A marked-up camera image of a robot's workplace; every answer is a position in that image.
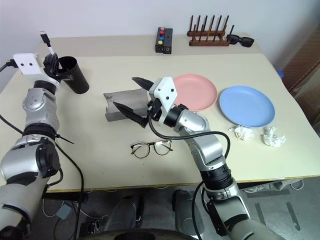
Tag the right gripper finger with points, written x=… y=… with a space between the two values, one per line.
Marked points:
x=143 y=82
x=128 y=113

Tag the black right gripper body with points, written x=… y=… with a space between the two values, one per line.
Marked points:
x=154 y=108

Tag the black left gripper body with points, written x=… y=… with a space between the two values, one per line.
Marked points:
x=51 y=73

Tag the black and white marker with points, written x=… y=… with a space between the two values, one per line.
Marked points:
x=45 y=38

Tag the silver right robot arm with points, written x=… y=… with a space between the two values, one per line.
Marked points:
x=207 y=150

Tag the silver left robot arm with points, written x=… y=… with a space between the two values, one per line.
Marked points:
x=37 y=117

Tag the grey open glasses case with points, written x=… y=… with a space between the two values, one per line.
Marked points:
x=126 y=98

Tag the black cup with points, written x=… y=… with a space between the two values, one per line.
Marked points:
x=77 y=80

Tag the brown thin-framed eyeglasses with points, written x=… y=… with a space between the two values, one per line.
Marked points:
x=140 y=150

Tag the black box with coloured buttons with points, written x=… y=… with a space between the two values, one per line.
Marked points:
x=160 y=41

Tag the pink plate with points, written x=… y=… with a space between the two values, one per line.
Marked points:
x=197 y=92

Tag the black zip tie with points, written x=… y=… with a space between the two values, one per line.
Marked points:
x=65 y=140

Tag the dark wooden peg rack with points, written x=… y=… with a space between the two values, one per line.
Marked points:
x=208 y=41

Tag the crumpled white tissue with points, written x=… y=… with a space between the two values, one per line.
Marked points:
x=272 y=138
x=242 y=132

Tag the blue plate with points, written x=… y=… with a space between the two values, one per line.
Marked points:
x=247 y=106

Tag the dark rounded robot leg shape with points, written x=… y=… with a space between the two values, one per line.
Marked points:
x=127 y=212
x=185 y=210

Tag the black sunglasses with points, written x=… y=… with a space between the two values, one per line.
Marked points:
x=246 y=41

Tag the small grey floor box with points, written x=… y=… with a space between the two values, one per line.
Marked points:
x=64 y=211

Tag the dark rounded robot torso edge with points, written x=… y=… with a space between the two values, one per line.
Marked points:
x=140 y=235

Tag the blue round container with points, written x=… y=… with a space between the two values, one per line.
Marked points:
x=280 y=73

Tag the brown cardboard box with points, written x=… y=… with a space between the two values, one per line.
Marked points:
x=306 y=75

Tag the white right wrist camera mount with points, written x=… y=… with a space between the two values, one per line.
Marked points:
x=165 y=93

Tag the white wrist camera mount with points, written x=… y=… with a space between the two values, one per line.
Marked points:
x=26 y=63
x=165 y=93

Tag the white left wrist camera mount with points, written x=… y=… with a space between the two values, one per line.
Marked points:
x=26 y=63

